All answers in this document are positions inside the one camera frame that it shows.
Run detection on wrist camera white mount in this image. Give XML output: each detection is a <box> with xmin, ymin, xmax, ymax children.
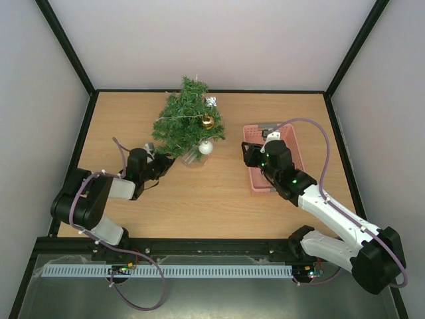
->
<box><xmin>143</xmin><ymin>142</ymin><xmax>155</xmax><ymax>163</ymax></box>
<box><xmin>258</xmin><ymin>124</ymin><xmax>281</xmax><ymax>154</ymax></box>

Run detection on clear battery box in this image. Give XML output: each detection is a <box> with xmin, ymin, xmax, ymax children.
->
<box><xmin>181</xmin><ymin>145</ymin><xmax>208</xmax><ymax>168</ymax></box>

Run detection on clear string lights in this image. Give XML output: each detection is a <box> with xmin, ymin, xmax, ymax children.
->
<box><xmin>155</xmin><ymin>72</ymin><xmax>216</xmax><ymax>134</ymax></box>

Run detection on silver gift box ornament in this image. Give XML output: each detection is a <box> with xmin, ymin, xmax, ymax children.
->
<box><xmin>205</xmin><ymin>96</ymin><xmax>217</xmax><ymax>108</ymax></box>

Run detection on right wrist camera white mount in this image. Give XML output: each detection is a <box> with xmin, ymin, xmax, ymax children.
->
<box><xmin>258</xmin><ymin>124</ymin><xmax>281</xmax><ymax>154</ymax></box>

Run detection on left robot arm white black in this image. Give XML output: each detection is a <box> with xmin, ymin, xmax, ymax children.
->
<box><xmin>50</xmin><ymin>143</ymin><xmax>175</xmax><ymax>256</ymax></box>

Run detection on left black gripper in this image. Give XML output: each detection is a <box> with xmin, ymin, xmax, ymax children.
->
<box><xmin>141</xmin><ymin>152</ymin><xmax>176</xmax><ymax>182</ymax></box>

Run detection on black aluminium rail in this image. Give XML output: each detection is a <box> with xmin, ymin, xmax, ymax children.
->
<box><xmin>31</xmin><ymin>237</ymin><xmax>317</xmax><ymax>265</ymax></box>

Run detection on light blue cable duct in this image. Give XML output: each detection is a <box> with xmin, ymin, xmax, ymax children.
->
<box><xmin>41</xmin><ymin>264</ymin><xmax>293</xmax><ymax>278</ymax></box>

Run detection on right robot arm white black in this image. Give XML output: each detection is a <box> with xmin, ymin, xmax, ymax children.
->
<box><xmin>241</xmin><ymin>140</ymin><xmax>408</xmax><ymax>294</ymax></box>

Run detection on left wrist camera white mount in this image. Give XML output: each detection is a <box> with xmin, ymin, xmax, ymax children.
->
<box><xmin>143</xmin><ymin>142</ymin><xmax>155</xmax><ymax>163</ymax></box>

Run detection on small green christmas tree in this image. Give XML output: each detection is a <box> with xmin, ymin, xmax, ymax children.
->
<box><xmin>151</xmin><ymin>76</ymin><xmax>226</xmax><ymax>166</ymax></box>

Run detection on white ball ornament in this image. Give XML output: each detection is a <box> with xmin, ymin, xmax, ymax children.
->
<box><xmin>198</xmin><ymin>140</ymin><xmax>214</xmax><ymax>156</ymax></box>

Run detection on purple floor cable loop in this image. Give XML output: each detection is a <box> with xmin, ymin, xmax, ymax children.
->
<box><xmin>88</xmin><ymin>232</ymin><xmax>166</xmax><ymax>312</ymax></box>

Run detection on pink plastic basket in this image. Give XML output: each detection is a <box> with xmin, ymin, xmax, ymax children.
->
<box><xmin>243</xmin><ymin>124</ymin><xmax>304</xmax><ymax>195</ymax></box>

